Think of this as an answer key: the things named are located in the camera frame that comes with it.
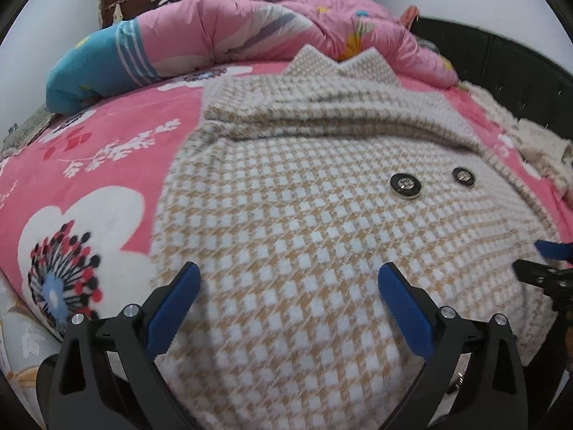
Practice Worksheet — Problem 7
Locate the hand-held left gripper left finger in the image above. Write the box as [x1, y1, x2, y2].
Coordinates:
[48, 261, 201, 430]

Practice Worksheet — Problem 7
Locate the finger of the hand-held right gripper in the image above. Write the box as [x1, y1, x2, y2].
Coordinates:
[512, 260, 573, 297]
[535, 239, 573, 264]

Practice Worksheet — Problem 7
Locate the beige houndstooth coat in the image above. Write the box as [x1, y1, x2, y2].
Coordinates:
[150, 44, 565, 430]

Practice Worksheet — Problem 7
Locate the grey picture-print bed sheet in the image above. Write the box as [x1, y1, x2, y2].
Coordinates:
[0, 278, 63, 413]

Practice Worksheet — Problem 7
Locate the grey patterned cloth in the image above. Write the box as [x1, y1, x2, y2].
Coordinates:
[0, 105, 57, 157]

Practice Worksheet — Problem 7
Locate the cream fluffy cloth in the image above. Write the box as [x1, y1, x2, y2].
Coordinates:
[461, 81, 573, 207]

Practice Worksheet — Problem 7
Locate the pink and blue quilt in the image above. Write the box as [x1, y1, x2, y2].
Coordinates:
[45, 0, 459, 115]

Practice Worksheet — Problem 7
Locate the black padded headboard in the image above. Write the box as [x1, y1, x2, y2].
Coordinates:
[412, 17, 573, 144]

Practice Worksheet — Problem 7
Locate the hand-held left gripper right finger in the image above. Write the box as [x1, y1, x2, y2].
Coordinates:
[377, 262, 530, 430]

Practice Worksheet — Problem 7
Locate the pink floral fleece blanket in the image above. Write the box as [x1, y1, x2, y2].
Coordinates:
[0, 60, 573, 341]

